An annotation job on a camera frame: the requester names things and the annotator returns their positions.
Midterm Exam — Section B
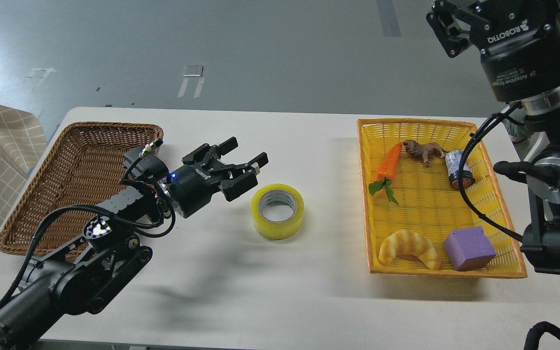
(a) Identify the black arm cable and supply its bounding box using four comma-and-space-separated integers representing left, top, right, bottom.
457, 101, 525, 243
0, 160, 177, 316

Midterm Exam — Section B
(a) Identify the yellow plastic basket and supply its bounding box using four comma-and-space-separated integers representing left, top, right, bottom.
356, 118, 527, 279

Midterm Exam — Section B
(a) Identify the small silver can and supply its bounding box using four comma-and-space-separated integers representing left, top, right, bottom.
445, 149, 476, 190

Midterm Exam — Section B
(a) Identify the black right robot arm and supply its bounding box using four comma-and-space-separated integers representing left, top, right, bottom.
426, 0, 560, 350

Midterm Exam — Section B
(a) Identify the brown wicker basket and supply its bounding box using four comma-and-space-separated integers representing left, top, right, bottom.
0, 122, 164, 256

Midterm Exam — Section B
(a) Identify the brown toy animal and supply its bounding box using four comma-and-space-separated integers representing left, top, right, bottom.
402, 140, 448, 168

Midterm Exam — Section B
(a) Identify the yellow tape roll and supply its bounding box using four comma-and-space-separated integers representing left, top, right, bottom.
250, 183, 305, 241

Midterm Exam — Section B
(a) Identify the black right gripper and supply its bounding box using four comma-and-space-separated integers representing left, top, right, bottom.
426, 0, 560, 102

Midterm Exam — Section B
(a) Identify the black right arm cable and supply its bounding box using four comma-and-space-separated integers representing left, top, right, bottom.
457, 101, 525, 243

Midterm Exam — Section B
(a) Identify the toy croissant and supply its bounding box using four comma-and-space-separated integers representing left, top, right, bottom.
377, 229, 442, 270

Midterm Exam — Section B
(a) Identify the orange toy carrot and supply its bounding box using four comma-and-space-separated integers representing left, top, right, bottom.
367, 142, 403, 205

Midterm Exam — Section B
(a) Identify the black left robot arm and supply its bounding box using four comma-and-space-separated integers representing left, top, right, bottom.
0, 137, 268, 350

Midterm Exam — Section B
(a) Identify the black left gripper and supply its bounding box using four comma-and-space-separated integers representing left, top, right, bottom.
166, 137, 269, 218

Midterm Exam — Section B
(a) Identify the purple foam block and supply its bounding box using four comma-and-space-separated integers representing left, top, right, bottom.
443, 226, 496, 272

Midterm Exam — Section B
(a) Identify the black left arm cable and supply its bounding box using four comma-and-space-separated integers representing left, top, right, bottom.
0, 160, 177, 316

